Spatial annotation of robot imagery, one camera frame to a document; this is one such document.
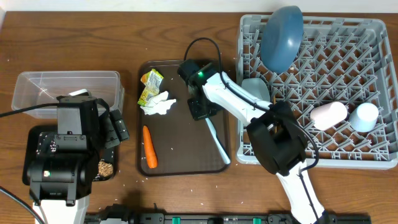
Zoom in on light blue plastic knife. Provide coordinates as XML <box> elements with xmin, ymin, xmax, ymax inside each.
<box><xmin>205</xmin><ymin>118</ymin><xmax>231</xmax><ymax>165</ymax></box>

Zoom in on brown food piece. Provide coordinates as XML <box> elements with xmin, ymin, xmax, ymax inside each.
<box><xmin>98</xmin><ymin>161</ymin><xmax>114</xmax><ymax>178</ymax></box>

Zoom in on orange carrot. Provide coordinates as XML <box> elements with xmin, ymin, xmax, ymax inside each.
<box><xmin>142</xmin><ymin>126</ymin><xmax>158</xmax><ymax>169</ymax></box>

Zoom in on cooked white rice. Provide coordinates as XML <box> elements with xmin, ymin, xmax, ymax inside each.
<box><xmin>36</xmin><ymin>132</ymin><xmax>57</xmax><ymax>155</ymax></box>

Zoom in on white tissue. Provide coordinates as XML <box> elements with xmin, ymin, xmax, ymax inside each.
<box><xmin>140</xmin><ymin>91</ymin><xmax>177</xmax><ymax>115</ymax></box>

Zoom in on green snack wrapper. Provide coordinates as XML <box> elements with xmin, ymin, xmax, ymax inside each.
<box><xmin>137</xmin><ymin>69</ymin><xmax>164</xmax><ymax>106</ymax></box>

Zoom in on light blue bowl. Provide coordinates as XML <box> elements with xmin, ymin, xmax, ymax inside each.
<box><xmin>241</xmin><ymin>78</ymin><xmax>271</xmax><ymax>101</ymax></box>

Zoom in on dark blue plate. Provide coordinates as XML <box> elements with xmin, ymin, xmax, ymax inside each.
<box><xmin>260</xmin><ymin>6</ymin><xmax>303</xmax><ymax>73</ymax></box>

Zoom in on pink cup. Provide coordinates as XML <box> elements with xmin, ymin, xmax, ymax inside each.
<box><xmin>310</xmin><ymin>101</ymin><xmax>348</xmax><ymax>131</ymax></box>

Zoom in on light blue cup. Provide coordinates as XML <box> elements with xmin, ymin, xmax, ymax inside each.
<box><xmin>349</xmin><ymin>103</ymin><xmax>379</xmax><ymax>133</ymax></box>

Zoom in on wooden chopstick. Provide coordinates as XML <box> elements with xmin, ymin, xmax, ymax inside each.
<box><xmin>273</xmin><ymin>96</ymin><xmax>277</xmax><ymax>134</ymax></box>

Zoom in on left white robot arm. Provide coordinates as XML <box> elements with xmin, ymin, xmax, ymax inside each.
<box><xmin>25</xmin><ymin>95</ymin><xmax>129</xmax><ymax>223</ymax></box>

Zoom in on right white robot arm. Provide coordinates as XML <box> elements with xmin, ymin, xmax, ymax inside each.
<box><xmin>177</xmin><ymin>59</ymin><xmax>330</xmax><ymax>223</ymax></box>

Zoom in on black waste bin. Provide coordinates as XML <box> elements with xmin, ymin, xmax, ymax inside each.
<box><xmin>22</xmin><ymin>124</ymin><xmax>118</xmax><ymax>185</ymax></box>

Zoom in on grey dishwasher rack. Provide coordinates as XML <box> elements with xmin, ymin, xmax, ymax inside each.
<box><xmin>236</xmin><ymin>15</ymin><xmax>397</xmax><ymax>170</ymax></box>

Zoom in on brown serving tray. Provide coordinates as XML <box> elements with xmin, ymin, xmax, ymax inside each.
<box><xmin>136</xmin><ymin>60</ymin><xmax>228</xmax><ymax>177</ymax></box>

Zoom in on clear plastic bin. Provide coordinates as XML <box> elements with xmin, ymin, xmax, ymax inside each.
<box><xmin>11</xmin><ymin>71</ymin><xmax>124</xmax><ymax>111</ymax></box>

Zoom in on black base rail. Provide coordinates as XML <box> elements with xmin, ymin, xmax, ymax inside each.
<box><xmin>82</xmin><ymin>204</ymin><xmax>372</xmax><ymax>224</ymax></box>

